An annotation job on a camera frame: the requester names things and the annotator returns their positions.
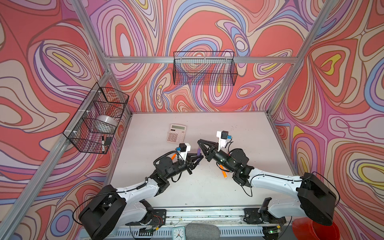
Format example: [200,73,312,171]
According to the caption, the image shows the red bucket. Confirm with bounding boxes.
[292,218,341,240]

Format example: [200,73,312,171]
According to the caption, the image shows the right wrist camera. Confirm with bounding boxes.
[217,131,232,150]

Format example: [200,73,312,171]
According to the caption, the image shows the small white clock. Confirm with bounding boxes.
[172,227,186,240]

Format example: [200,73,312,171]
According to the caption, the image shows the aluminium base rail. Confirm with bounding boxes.
[110,204,325,240]

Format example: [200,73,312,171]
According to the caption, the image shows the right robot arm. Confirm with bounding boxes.
[198,139,337,226]

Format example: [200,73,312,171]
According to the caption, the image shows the black wire basket left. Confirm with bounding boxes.
[63,84,129,155]

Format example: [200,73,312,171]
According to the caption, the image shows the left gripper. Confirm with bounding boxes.
[163,155,203,182]

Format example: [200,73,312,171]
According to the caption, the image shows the pink calculator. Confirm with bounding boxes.
[166,124,187,144]

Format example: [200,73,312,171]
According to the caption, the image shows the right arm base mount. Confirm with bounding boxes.
[243,208,287,225]

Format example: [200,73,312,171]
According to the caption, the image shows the silver tape roll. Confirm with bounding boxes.
[97,115,118,127]

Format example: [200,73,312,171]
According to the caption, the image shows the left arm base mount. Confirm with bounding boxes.
[126,209,167,228]

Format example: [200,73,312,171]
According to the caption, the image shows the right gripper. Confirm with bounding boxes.
[197,139,236,173]

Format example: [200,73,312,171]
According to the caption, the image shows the black wire basket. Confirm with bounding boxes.
[173,50,238,86]
[63,84,129,155]

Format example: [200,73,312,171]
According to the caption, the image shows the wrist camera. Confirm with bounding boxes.
[217,131,232,150]
[177,143,191,161]

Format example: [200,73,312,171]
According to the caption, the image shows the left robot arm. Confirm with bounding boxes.
[79,151,203,240]

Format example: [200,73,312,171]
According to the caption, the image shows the black wire basket back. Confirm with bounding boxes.
[173,50,238,86]

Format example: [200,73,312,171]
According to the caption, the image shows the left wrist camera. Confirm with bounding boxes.
[177,143,191,161]

